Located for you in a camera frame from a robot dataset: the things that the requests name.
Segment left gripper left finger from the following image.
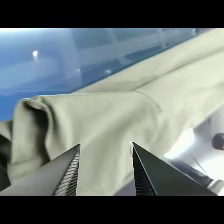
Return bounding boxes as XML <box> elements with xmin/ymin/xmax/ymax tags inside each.
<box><xmin>0</xmin><ymin>143</ymin><xmax>81</xmax><ymax>197</ymax></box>

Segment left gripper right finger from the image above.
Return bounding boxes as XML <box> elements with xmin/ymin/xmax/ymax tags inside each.
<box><xmin>131</xmin><ymin>141</ymin><xmax>217</xmax><ymax>197</ymax></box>

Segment olive green shirt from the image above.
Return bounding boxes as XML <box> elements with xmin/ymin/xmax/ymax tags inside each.
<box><xmin>0</xmin><ymin>28</ymin><xmax>224</xmax><ymax>197</ymax></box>

